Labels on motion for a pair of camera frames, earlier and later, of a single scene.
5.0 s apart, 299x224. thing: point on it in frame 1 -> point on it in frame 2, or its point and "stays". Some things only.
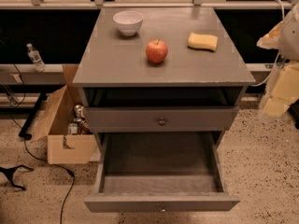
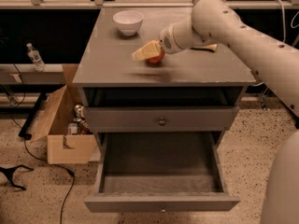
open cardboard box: [65, 148] stays
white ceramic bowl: [129, 21] stays
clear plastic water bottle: [36, 58] stays
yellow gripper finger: [271, 41] -> [150, 50]
